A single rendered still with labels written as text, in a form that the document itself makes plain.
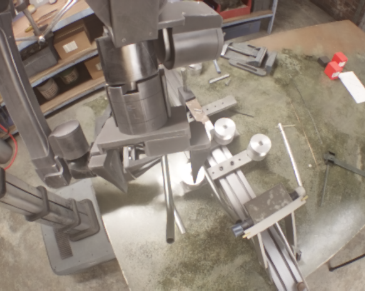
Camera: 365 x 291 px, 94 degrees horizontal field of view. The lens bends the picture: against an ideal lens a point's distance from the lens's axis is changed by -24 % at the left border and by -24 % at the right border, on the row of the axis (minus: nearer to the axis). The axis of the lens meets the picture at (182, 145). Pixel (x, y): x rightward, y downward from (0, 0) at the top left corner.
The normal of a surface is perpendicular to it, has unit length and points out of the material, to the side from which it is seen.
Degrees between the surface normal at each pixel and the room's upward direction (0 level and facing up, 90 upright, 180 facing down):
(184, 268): 0
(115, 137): 30
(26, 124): 64
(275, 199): 0
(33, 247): 0
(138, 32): 91
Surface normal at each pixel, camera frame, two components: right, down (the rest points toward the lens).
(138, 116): 0.21, 0.51
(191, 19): 0.43, 0.81
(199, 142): -0.14, -0.83
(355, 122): -0.07, -0.45
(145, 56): 0.73, 0.29
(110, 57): -0.26, 0.56
